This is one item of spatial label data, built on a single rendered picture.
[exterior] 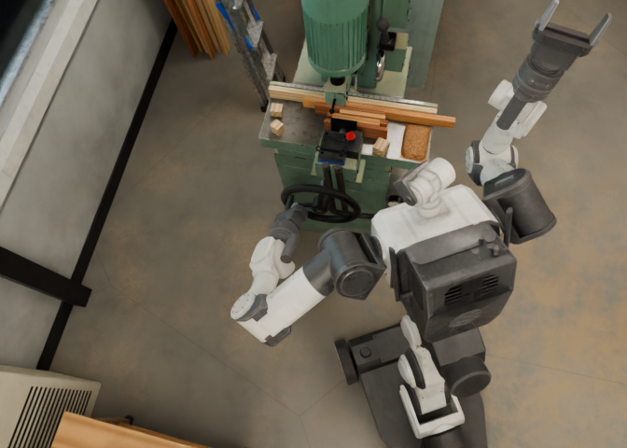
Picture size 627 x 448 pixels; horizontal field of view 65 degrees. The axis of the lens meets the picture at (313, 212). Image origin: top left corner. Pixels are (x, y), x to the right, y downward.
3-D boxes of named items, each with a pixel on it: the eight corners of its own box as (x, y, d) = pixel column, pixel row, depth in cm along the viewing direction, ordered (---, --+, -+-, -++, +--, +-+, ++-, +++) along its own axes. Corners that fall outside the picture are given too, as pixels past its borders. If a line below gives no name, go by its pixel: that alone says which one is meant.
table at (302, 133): (253, 169, 177) (250, 161, 172) (273, 99, 188) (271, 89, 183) (422, 197, 169) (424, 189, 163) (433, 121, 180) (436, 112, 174)
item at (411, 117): (303, 106, 179) (302, 100, 175) (304, 102, 179) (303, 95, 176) (452, 129, 171) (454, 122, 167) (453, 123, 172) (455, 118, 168)
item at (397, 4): (381, 26, 159) (383, -11, 145) (384, 5, 162) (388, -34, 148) (407, 29, 157) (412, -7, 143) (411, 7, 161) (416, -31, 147)
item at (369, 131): (325, 131, 174) (324, 120, 169) (325, 128, 175) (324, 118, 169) (386, 140, 171) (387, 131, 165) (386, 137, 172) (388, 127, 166)
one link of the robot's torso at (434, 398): (455, 406, 199) (468, 368, 161) (410, 422, 198) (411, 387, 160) (438, 370, 209) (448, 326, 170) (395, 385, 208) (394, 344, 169)
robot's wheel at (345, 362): (343, 339, 234) (357, 382, 228) (333, 343, 234) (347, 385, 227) (343, 336, 215) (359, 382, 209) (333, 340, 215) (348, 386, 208)
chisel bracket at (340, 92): (325, 106, 168) (324, 91, 160) (333, 73, 173) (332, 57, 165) (346, 109, 167) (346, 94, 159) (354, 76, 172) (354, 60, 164)
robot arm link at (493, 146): (522, 112, 128) (502, 144, 147) (482, 112, 129) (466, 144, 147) (527, 148, 125) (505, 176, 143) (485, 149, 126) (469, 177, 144)
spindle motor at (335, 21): (302, 74, 148) (290, -7, 119) (314, 29, 154) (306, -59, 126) (359, 82, 146) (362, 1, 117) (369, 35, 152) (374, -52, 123)
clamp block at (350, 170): (314, 175, 171) (313, 163, 163) (323, 142, 176) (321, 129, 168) (356, 182, 169) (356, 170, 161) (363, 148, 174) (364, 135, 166)
